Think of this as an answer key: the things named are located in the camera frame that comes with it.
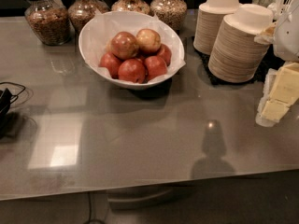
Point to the rear stack paper bowls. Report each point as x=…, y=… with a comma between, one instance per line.
x=210, y=16

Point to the glass jar of granola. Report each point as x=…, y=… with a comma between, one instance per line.
x=49, y=21

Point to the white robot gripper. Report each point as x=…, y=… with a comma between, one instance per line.
x=289, y=37

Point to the red front right apple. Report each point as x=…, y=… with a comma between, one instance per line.
x=156, y=66

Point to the white bowl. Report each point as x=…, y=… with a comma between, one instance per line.
x=93, y=34

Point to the yellowish red top apple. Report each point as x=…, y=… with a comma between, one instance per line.
x=149, y=41

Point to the red front middle apple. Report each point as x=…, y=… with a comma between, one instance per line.
x=132, y=70

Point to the black mat under stacks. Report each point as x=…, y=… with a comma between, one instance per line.
x=264, y=69

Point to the black device with cable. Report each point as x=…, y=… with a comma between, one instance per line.
x=10, y=97

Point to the white paper bowl liner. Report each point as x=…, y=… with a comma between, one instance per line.
x=102, y=28

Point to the front stack paper bowls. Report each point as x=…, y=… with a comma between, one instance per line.
x=249, y=19

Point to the red right back apple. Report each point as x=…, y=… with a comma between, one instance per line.
x=165, y=53

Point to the red left apple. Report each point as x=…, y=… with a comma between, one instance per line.
x=111, y=63

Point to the stack paper bowls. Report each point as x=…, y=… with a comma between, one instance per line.
x=210, y=16
x=249, y=19

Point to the glass cereal jar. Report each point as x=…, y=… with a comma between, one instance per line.
x=171, y=12
x=131, y=5
x=82, y=11

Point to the large red top-left apple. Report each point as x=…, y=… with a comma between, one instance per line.
x=124, y=45

